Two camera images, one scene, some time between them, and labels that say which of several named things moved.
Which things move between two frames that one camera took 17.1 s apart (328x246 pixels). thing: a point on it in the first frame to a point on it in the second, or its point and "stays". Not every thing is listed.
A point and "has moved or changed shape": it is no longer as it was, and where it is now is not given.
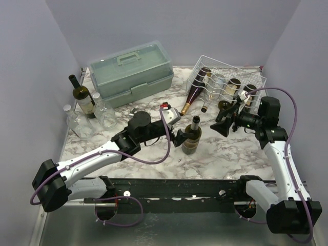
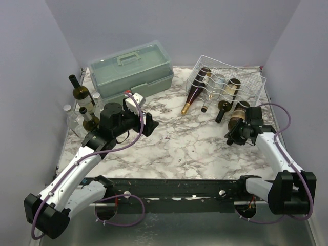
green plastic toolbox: x=132 y=74 stays
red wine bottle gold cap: x=198 y=86 stays
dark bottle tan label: x=190 y=143 to x=90 y=122
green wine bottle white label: x=84 y=98 stays
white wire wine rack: x=213 y=80 stays
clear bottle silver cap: x=79 y=123 stays
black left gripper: x=179 y=138 to x=150 y=124
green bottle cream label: x=230 y=91 stays
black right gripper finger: x=227 y=110 to x=234 y=133
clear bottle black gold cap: x=214 y=85 stays
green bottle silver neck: x=248 y=88 has moved or changed shape
